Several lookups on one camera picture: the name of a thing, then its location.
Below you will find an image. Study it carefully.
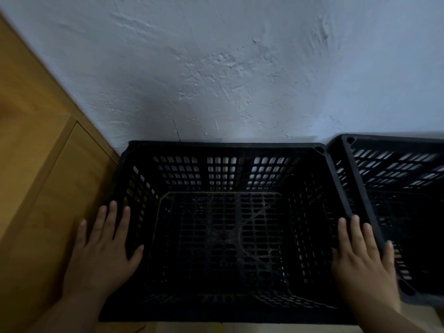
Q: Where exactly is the person's right hand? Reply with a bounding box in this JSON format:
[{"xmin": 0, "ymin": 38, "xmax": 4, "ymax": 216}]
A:
[{"xmin": 331, "ymin": 215, "xmax": 401, "ymax": 313}]

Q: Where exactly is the person's left hand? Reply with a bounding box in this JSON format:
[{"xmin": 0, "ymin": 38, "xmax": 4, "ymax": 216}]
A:
[{"xmin": 62, "ymin": 201, "xmax": 145, "ymax": 299}]

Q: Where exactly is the black plastic crate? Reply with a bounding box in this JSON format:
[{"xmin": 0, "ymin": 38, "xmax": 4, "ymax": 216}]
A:
[
  {"xmin": 326, "ymin": 133, "xmax": 444, "ymax": 308},
  {"xmin": 98, "ymin": 140, "xmax": 358, "ymax": 326}
]

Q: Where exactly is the light wooden cabinet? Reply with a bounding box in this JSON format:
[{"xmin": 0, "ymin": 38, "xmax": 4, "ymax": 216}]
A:
[{"xmin": 0, "ymin": 13, "xmax": 146, "ymax": 333}]

